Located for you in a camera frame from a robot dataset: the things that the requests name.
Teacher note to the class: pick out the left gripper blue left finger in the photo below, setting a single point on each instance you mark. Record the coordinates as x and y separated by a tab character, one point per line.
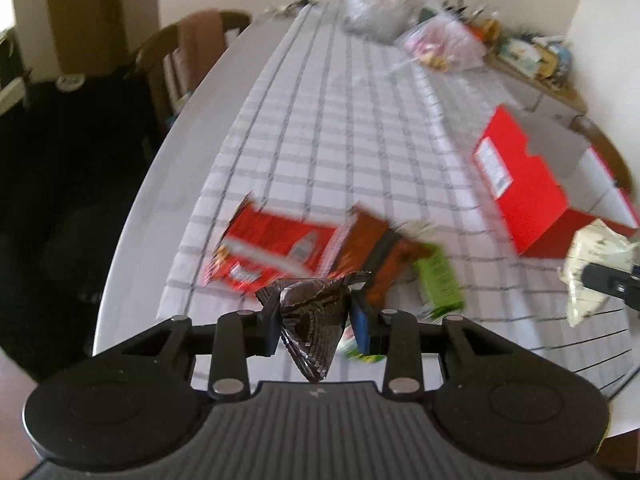
269	329

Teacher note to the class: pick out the checkered white tablecloth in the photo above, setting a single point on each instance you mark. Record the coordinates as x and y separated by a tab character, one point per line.
334	121

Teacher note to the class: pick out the right wooden chair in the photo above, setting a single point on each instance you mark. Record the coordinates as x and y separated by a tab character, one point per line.
606	149

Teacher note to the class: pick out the red cardboard box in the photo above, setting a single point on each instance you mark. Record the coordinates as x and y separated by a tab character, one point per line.
547	182

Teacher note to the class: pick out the cream leaf-pattern snack packet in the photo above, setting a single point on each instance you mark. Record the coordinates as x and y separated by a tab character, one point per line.
595	243

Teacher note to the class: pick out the left wooden chair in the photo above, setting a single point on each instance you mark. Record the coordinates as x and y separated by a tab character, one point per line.
177	58

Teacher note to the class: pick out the brown orange snack packet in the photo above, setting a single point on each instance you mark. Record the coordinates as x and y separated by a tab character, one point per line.
368	243

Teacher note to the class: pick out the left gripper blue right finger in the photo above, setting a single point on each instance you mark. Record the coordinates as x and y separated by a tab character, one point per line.
359	316

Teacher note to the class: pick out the black silver foil packet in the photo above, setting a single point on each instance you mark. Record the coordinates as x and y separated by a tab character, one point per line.
312	314

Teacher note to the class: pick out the red snack packet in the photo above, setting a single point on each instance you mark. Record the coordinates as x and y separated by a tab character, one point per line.
259	246

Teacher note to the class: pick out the clear plastic bag grey contents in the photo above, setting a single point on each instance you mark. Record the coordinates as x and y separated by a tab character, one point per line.
381	21

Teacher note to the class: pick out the clear plastic bag pink snacks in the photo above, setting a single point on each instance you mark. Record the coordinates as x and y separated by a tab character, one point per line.
443	43

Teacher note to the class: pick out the white wooden sideboard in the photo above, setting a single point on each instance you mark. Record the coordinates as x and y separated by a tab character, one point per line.
561	105

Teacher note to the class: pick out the brown wooden door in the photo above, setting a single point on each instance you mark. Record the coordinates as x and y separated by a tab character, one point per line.
89	35

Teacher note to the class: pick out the green snack packet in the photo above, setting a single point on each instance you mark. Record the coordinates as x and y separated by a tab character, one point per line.
438	284

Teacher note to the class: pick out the wooden chair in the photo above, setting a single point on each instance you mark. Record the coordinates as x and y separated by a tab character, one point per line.
606	149
177	58

